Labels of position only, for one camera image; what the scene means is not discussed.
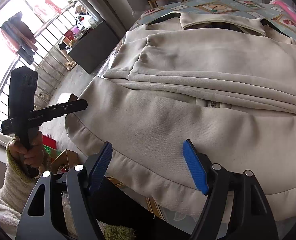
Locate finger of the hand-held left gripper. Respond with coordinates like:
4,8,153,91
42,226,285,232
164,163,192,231
34,99,88,117

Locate red box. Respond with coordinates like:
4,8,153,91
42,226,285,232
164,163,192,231
63,30,75,43

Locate cardboard box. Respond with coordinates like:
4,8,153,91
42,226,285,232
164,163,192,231
50,149,80,174

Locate red bag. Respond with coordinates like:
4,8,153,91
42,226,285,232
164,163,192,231
42,134,57,151

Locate pink flower print blanket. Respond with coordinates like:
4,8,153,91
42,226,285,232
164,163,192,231
270,0,296,44

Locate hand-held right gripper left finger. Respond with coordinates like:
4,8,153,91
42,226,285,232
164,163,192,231
15,141,113,240

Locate grey curtain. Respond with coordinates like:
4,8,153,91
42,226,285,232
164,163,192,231
69,0,148,39

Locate dark hanging clothes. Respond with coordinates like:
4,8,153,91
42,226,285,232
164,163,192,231
0,11,39,65

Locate red hanging garment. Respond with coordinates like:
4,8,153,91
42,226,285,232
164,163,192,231
44,0,63,15

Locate black cabinet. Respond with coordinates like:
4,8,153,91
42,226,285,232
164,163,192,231
67,20,121,74

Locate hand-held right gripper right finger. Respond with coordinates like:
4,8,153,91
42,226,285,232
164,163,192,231
182,139,279,240

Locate white plastic bag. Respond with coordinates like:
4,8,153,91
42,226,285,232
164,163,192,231
75,14,94,30

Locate cream jacket with black stripes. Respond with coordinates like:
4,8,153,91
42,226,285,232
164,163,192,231
64,12,296,220

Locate person's left hand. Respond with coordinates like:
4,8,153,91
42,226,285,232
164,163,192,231
9,131,44,171

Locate metal window railing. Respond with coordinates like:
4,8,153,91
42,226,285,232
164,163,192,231
0,4,88,130

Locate brown cardboard piece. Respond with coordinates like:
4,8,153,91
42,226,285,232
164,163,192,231
59,93,79,103

